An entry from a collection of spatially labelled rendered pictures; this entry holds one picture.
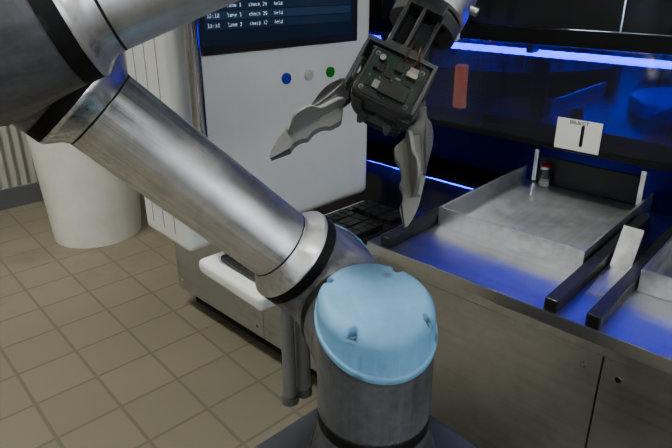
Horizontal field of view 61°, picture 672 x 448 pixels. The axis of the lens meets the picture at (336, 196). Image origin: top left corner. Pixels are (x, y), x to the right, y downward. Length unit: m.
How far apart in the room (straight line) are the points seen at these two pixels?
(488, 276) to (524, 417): 0.66
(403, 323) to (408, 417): 0.10
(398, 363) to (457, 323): 0.95
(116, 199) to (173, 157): 2.55
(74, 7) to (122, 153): 0.19
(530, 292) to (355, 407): 0.40
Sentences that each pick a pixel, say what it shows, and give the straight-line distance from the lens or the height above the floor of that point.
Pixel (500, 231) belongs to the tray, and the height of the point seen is 0.91.
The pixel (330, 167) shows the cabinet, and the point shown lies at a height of 0.89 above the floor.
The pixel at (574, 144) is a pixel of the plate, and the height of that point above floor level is 1.00.
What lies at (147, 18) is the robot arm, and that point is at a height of 1.28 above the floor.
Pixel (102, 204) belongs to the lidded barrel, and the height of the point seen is 0.23.
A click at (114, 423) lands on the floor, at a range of 2.04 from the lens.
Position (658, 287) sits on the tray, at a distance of 0.93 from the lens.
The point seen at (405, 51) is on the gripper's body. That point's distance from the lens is 0.54.
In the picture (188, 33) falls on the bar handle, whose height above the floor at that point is 1.22.
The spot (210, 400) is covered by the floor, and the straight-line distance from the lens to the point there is 2.04.
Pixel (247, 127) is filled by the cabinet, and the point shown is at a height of 1.03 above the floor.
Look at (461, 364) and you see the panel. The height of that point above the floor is 0.39.
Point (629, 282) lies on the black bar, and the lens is 0.91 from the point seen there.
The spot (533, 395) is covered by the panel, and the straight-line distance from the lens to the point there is 1.46.
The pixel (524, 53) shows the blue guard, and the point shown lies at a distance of 1.20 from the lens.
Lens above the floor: 1.30
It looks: 21 degrees down
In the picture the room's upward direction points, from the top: straight up
